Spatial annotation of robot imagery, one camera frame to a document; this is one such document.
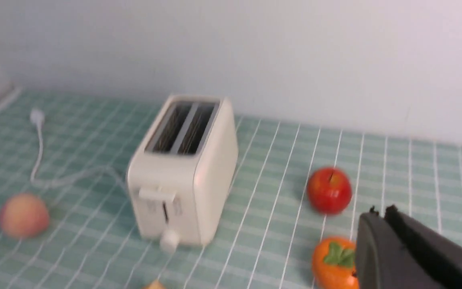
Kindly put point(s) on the pink peach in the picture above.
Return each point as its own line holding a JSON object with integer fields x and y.
{"x": 24, "y": 215}

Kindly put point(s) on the orange persimmon with green leaf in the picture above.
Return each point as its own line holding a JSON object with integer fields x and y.
{"x": 333, "y": 264}

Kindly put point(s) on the red apple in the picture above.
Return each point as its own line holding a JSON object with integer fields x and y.
{"x": 329, "y": 190}

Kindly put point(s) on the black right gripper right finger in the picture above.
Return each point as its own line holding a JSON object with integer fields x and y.
{"x": 438, "y": 256}

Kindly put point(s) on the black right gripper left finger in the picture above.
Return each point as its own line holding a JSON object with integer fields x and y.
{"x": 383, "y": 260}

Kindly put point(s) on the toasted bread slice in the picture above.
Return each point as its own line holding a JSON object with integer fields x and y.
{"x": 156, "y": 284}

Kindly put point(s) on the white two-slot toaster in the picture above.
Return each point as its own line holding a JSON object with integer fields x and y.
{"x": 180, "y": 175}

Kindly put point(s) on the green checkered tablecloth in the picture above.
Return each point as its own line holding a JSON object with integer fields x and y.
{"x": 268, "y": 228}

